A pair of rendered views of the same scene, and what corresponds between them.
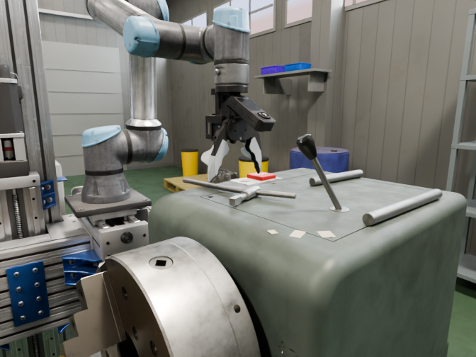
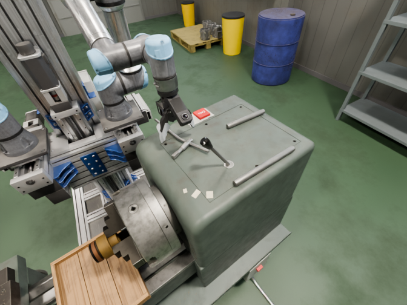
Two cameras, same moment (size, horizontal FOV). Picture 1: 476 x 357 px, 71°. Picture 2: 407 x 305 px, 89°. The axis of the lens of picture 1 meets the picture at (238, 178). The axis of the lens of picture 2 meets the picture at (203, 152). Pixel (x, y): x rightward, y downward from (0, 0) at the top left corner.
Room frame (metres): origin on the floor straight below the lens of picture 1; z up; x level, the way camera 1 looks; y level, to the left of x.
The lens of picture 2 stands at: (0.13, -0.19, 1.84)
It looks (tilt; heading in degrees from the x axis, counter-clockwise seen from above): 46 degrees down; 9
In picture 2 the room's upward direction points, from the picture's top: 5 degrees counter-clockwise
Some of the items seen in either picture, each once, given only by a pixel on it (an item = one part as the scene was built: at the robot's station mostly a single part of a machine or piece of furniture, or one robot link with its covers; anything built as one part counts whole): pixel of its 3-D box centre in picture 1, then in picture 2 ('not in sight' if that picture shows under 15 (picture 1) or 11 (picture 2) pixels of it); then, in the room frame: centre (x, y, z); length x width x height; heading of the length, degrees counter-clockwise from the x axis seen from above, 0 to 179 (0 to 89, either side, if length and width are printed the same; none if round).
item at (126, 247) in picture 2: not in sight; (134, 253); (0.35, 0.12, 1.09); 0.12 x 0.11 x 0.05; 41
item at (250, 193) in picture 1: (245, 195); (182, 147); (0.69, -0.02, 1.27); 0.12 x 0.02 x 0.02; 151
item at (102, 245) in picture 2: not in sight; (106, 245); (0.37, 0.24, 1.08); 0.09 x 0.09 x 0.09; 41
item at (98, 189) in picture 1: (105, 183); (116, 106); (1.06, 0.43, 1.21); 0.15 x 0.15 x 0.10
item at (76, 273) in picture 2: not in sight; (98, 279); (0.29, 0.32, 0.88); 0.36 x 0.30 x 0.04; 41
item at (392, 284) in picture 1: (306, 272); (220, 172); (0.75, -0.16, 1.06); 0.59 x 0.48 x 0.39; 131
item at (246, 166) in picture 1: (253, 180); (232, 34); (5.01, -0.24, 0.36); 0.47 x 0.46 x 0.73; 35
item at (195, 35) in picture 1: (198, 44); (143, 50); (0.82, 0.09, 1.59); 0.11 x 0.11 x 0.08; 38
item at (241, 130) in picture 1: (229, 115); (169, 102); (0.75, 0.02, 1.43); 0.09 x 0.08 x 0.12; 41
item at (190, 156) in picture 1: (190, 163); (188, 14); (7.15, 1.04, 0.29); 0.38 x 0.37 x 0.59; 126
